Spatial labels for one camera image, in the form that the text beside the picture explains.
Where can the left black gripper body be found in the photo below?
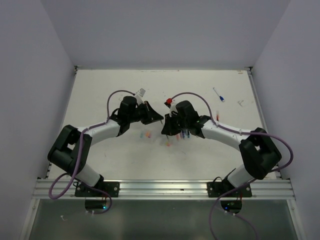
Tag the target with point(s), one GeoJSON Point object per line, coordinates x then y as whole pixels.
{"type": "Point", "coordinates": [138, 115]}

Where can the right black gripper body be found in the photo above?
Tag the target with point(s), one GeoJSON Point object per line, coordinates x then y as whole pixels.
{"type": "Point", "coordinates": [184, 122]}

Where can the blue capped white pen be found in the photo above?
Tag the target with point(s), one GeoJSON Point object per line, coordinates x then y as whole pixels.
{"type": "Point", "coordinates": [218, 94]}

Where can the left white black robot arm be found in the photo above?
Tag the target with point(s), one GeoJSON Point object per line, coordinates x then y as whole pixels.
{"type": "Point", "coordinates": [71, 148]}

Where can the right wrist red connector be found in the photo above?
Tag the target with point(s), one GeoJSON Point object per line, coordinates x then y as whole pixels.
{"type": "Point", "coordinates": [168, 102]}

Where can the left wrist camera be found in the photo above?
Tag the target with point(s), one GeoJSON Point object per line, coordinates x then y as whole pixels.
{"type": "Point", "coordinates": [139, 96]}

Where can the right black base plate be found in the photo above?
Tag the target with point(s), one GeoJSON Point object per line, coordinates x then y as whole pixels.
{"type": "Point", "coordinates": [228, 190]}

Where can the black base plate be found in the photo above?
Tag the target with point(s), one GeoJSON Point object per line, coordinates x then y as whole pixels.
{"type": "Point", "coordinates": [228, 190]}
{"type": "Point", "coordinates": [100, 188]}

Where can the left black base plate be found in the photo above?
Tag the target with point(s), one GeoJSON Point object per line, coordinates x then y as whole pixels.
{"type": "Point", "coordinates": [100, 188]}

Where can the aluminium front rail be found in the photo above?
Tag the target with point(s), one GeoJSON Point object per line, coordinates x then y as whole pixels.
{"type": "Point", "coordinates": [169, 190]}

